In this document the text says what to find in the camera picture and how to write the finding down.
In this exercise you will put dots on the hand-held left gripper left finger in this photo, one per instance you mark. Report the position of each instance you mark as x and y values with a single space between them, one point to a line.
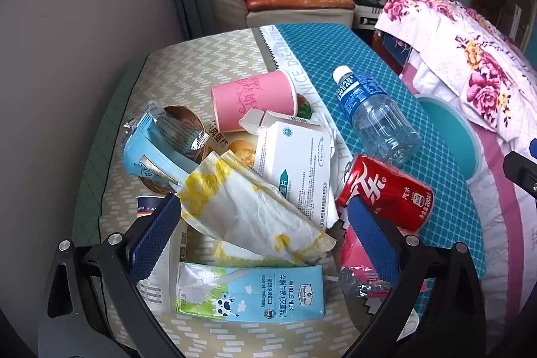
156 234

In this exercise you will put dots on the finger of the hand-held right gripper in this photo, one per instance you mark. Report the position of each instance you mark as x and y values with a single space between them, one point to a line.
520 173

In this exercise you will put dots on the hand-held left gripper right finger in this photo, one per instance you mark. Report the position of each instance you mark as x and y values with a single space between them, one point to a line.
373 242

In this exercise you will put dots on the red snack packet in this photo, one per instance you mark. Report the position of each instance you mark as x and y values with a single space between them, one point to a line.
356 253

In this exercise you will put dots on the white drink carton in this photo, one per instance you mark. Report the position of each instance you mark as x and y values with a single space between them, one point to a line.
161 286

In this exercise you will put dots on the red soda can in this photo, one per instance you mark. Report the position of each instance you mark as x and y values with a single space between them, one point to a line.
390 190

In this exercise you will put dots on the teal plastic basin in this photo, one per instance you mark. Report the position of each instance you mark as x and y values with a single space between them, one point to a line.
453 131

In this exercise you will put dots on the light blue foil packet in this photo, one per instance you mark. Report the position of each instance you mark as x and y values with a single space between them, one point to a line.
142 148

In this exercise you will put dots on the yellow white paper wrapper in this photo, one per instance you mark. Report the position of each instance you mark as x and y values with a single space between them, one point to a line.
243 207

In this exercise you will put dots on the light blue milk carton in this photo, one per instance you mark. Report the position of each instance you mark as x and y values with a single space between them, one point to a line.
251 293

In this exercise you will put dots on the white medicine box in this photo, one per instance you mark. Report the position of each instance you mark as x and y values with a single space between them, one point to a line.
293 156

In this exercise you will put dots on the brown wicker bowl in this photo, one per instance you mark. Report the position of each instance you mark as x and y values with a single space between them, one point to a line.
184 117

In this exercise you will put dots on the clear plastic bottle blue label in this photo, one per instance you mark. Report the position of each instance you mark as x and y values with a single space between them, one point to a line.
377 119

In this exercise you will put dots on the green snack packet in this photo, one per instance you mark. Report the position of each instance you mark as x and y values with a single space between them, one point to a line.
304 108

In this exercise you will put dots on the pink paper cup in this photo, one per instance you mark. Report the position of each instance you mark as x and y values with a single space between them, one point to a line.
251 98

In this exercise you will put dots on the pink white bed sheet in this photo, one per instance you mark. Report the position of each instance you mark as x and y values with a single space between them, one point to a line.
512 223

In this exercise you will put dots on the pink floral quilt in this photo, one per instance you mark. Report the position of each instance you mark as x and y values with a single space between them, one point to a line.
461 39

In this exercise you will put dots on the grey partition panel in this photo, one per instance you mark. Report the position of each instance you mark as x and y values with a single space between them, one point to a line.
63 47

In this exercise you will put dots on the white electronic device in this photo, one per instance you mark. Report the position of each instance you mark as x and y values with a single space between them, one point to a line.
365 20

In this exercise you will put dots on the wooden bed frame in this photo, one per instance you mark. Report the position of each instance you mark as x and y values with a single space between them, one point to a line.
390 47

